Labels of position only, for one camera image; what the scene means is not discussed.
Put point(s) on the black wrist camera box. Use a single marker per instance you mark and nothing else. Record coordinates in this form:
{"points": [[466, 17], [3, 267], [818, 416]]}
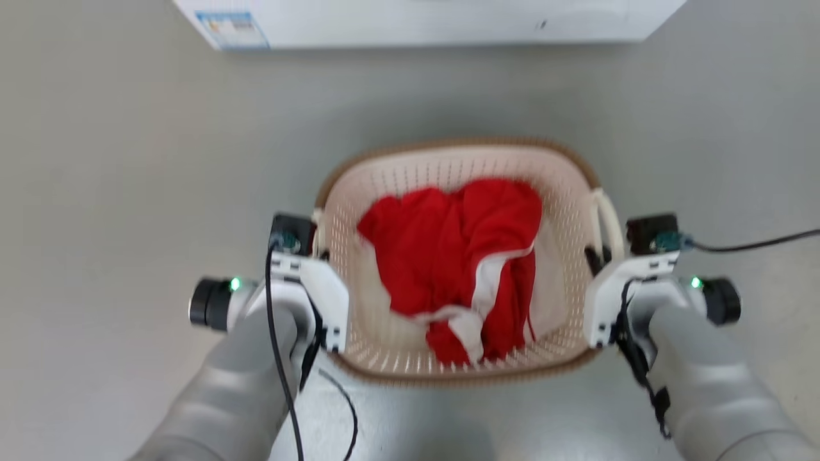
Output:
{"points": [[652, 232], [293, 232]]}

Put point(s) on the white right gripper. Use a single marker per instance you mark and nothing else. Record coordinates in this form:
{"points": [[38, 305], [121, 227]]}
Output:
{"points": [[605, 301]]}

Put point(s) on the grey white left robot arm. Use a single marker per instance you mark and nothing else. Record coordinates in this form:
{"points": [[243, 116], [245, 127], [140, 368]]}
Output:
{"points": [[224, 390]]}

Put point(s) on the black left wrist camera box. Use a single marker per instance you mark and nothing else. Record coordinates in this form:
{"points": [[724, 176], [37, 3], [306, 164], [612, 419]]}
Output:
{"points": [[293, 232]]}

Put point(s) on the cream brown-rimmed laundry basket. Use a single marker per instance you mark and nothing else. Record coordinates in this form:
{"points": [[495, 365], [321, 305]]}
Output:
{"points": [[448, 160]]}

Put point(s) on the white cloth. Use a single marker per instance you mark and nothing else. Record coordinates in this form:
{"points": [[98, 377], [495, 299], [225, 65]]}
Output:
{"points": [[378, 291]]}

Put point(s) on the blue white energy label sticker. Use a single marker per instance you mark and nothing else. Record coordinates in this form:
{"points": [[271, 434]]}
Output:
{"points": [[232, 29]]}

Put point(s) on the white washing machine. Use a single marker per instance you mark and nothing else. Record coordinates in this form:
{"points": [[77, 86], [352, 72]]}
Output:
{"points": [[423, 22]]}

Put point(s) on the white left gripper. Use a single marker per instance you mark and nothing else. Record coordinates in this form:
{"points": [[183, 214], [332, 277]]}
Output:
{"points": [[327, 288]]}

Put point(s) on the red garment with white stripes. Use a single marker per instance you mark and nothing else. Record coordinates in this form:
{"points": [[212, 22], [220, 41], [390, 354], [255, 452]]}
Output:
{"points": [[448, 256]]}

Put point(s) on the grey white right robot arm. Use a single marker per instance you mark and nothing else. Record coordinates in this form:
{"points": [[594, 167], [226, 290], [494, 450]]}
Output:
{"points": [[711, 378]]}

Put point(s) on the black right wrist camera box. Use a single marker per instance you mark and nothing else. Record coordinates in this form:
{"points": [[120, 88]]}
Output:
{"points": [[652, 232]]}

